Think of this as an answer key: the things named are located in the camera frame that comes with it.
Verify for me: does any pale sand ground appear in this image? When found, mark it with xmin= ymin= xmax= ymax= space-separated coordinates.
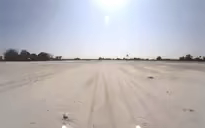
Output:
xmin=0 ymin=59 xmax=205 ymax=128

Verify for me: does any distant row of trees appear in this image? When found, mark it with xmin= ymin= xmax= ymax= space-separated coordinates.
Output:
xmin=0 ymin=48 xmax=205 ymax=62

